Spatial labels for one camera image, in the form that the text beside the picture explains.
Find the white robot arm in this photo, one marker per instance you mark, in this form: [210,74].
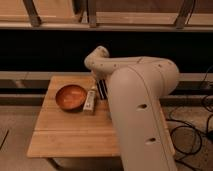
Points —
[134,87]

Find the orange ceramic bowl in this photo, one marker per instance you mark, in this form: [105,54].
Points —
[71,97]

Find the white tube with cap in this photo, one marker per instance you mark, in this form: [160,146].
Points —
[89,104]

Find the wooden table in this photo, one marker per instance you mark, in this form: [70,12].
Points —
[58,133]

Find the wooden shelf frame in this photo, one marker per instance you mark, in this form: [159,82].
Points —
[108,15]

